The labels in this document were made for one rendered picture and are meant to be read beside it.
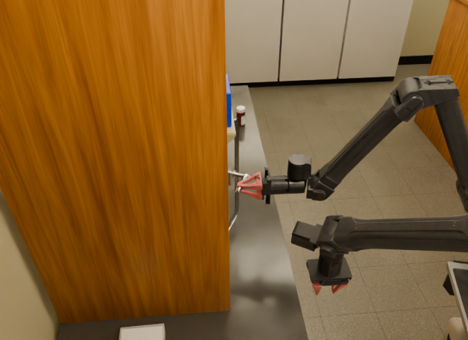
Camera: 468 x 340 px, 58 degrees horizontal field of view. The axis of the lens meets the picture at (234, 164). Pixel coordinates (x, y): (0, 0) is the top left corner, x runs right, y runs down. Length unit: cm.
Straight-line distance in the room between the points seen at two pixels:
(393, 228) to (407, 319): 175
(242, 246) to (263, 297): 21
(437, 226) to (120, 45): 63
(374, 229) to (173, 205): 44
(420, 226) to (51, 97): 71
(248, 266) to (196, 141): 64
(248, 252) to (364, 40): 335
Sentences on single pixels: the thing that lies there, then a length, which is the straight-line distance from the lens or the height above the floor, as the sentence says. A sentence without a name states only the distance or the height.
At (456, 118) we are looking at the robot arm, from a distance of 120.
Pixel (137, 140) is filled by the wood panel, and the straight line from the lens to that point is 89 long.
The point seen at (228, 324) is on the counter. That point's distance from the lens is 130.
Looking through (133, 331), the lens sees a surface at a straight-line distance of 127.
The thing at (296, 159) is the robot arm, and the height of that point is 130.
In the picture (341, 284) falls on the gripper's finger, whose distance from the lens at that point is 113.
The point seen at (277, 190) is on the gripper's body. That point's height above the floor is 120.
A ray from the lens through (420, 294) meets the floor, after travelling 271.
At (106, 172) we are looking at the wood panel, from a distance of 95.
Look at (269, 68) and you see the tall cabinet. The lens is 437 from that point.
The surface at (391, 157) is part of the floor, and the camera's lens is 366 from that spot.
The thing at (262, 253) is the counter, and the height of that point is 94.
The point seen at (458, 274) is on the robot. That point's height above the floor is 104.
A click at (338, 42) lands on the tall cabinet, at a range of 443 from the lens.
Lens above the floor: 204
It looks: 37 degrees down
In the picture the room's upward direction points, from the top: straight up
